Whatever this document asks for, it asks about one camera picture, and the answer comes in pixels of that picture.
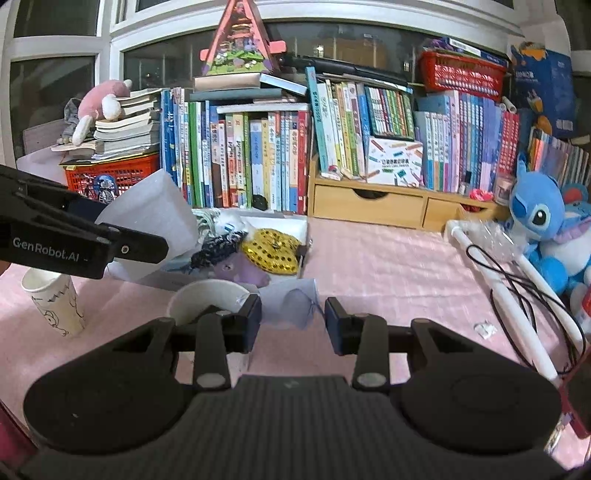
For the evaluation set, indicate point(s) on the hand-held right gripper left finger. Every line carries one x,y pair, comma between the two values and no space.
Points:
251,323

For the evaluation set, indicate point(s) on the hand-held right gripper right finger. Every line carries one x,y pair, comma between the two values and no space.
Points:
334,325

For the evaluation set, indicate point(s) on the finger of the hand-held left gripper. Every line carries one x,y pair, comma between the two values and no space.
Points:
138,249
87,210

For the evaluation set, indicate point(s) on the blue face mask pack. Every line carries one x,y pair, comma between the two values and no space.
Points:
286,304

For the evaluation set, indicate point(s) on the white foam piece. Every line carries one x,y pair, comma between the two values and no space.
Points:
157,207

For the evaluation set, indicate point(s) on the purple plush toy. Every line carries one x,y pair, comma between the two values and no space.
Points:
244,272

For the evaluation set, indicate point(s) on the green checked cloth cap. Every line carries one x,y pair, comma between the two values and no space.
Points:
207,224

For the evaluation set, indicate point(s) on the yellow sequin plush toy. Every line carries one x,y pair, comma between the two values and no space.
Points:
272,251

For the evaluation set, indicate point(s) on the white shallow box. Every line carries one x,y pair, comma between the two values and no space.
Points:
286,224

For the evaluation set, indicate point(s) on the black toy bicycle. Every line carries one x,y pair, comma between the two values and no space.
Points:
106,194

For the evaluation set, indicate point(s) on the blue round card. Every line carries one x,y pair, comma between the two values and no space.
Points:
104,180

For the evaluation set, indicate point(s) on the paper cup with rabbit drawing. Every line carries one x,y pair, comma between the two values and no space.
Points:
51,295

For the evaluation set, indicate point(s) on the paper cup with handwritten name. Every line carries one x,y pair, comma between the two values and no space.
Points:
203,295

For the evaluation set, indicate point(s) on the red plastic crate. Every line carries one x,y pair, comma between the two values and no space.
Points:
129,170

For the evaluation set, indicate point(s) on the white paper sheet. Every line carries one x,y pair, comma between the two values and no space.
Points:
37,166

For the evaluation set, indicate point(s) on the pink striped tablecloth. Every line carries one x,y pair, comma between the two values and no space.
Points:
392,277

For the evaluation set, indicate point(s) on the black binder clip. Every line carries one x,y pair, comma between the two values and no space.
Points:
302,251

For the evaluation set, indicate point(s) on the grey board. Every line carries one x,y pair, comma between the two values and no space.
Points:
39,136

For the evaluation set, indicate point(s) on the pile of books and papers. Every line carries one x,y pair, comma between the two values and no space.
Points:
129,129

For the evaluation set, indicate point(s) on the grey plush toy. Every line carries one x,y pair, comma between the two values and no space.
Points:
71,113

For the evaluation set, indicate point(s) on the pink and white plush toy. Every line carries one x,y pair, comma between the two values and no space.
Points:
99,99

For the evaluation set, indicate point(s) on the wooden desk organizer with drawers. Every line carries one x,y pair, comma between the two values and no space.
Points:
369,203

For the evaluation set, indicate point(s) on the row of tall upright books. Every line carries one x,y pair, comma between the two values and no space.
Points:
240,157

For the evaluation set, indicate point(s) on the small white wrapper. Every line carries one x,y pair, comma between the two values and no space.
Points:
485,329

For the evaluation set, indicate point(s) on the white plastic tube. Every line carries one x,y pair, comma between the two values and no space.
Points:
504,302

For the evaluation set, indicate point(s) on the printed cardboard box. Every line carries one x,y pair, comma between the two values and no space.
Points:
395,161

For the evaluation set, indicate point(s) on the clear plastic wrap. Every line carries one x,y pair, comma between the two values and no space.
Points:
489,233

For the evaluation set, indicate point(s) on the stack of flat books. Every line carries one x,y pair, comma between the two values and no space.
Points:
231,83

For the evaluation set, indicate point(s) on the small pink flower ornament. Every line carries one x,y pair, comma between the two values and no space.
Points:
482,194

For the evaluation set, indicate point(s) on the triangular toy house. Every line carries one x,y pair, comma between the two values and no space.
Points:
235,41

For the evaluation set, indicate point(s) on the row of books on organizer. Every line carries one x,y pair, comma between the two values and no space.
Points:
461,138

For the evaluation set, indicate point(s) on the blue alien plush toy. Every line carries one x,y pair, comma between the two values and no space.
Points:
540,207

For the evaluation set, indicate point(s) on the long black case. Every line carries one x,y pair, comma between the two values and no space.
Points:
360,69

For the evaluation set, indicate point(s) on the row of thin slanted books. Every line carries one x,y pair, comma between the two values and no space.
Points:
554,159

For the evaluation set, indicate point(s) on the red plastic basket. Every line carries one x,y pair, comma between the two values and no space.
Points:
461,76

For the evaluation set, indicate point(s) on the blue printed carton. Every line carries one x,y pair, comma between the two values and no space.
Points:
549,83

